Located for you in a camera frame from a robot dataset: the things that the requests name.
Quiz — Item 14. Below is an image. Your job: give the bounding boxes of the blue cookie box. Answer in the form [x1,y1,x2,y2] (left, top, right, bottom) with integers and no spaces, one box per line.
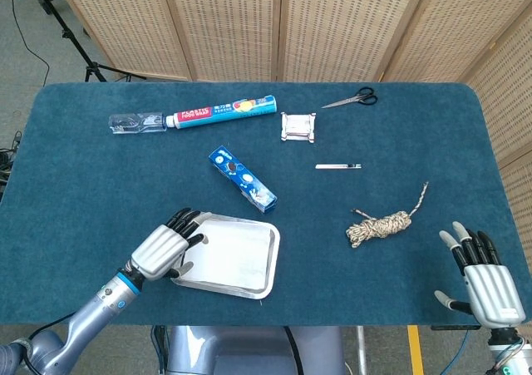
[208,145,278,215]

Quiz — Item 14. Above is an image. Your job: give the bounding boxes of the plastic food wrap box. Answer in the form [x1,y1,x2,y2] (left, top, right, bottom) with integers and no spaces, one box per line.
[172,94,278,130]

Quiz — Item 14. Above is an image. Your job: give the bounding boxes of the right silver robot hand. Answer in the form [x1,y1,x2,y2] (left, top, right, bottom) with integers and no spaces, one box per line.
[434,220,527,327]

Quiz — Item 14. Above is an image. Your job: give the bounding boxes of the black handled scissors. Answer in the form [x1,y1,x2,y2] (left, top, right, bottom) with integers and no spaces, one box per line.
[321,86,379,110]

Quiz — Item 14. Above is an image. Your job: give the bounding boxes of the white cloth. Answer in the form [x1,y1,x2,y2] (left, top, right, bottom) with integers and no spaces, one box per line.
[182,219,273,291]

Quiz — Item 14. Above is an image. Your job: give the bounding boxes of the tangled dark cable cluster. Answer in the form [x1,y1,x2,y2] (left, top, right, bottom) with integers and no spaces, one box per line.
[0,130,22,185]

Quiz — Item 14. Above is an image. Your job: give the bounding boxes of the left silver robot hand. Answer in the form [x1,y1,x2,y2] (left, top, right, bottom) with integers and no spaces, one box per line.
[130,207,213,282]

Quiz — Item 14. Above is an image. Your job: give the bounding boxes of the black tripod stand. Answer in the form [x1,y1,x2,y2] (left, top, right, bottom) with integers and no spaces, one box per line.
[27,0,146,83]

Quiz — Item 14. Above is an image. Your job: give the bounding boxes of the wicker folding screen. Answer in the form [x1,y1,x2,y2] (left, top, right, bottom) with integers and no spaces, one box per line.
[49,0,532,375]

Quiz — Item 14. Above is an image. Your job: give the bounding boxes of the beige braided rope bundle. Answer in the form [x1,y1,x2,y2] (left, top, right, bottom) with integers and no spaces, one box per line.
[345,180,430,249]

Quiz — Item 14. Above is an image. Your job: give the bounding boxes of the thick black base cable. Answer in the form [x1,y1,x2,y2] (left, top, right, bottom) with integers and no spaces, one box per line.
[283,326,303,375]

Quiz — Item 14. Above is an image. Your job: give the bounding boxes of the rectangular metal tray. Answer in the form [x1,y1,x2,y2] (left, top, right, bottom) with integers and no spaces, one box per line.
[170,210,281,300]

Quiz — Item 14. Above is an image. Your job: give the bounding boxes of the metal table leg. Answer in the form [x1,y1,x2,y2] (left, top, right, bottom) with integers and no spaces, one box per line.
[356,325,369,375]

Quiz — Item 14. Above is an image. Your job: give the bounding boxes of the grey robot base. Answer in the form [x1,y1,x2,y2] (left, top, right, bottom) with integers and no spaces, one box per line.
[165,325,346,375]

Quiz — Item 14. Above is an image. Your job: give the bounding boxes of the clear plastic bottle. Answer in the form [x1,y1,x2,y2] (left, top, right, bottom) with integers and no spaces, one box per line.
[108,111,175,136]

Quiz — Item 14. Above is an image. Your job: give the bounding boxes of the thin black floor cable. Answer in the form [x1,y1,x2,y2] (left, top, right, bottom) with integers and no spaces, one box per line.
[7,0,52,87]

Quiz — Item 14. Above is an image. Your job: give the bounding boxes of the blue table cloth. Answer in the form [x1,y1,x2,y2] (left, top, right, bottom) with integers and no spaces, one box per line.
[0,81,532,327]

